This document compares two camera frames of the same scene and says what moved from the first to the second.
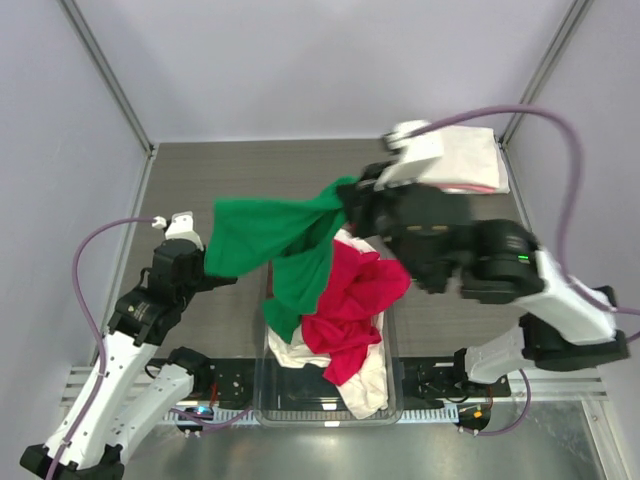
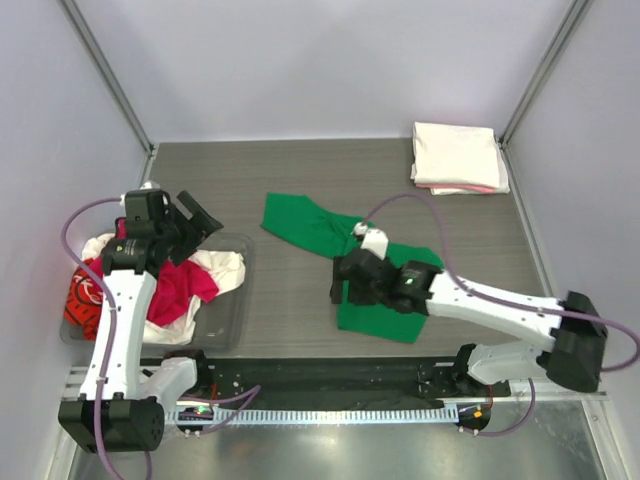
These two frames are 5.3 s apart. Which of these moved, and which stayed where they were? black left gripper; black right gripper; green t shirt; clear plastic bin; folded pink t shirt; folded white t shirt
Moved: green t shirt; black right gripper; clear plastic bin; black left gripper
Stayed: folded white t shirt; folded pink t shirt
